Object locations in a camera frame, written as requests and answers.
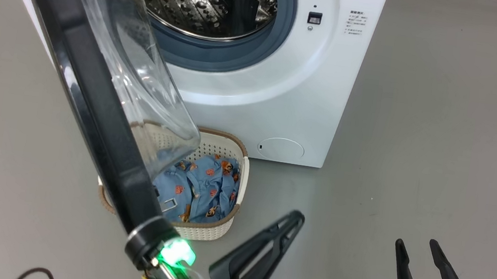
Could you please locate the round white filter cover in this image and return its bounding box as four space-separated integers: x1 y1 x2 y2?
256 135 306 164

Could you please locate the printed warning text label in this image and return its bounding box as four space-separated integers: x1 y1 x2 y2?
345 9 369 38

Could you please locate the blue bear-print garment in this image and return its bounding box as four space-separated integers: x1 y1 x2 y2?
179 150 244 228
148 154 202 225

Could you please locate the cream perforated laundry basket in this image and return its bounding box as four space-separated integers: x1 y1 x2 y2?
92 114 254 247

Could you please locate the black round glass washer door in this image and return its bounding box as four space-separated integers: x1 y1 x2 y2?
0 0 220 247

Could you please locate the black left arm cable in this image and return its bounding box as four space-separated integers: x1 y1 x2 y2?
14 264 60 279

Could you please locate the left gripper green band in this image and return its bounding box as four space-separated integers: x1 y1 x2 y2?
141 191 306 279

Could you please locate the white front-load washing machine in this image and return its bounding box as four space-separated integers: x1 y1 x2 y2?
0 0 390 175

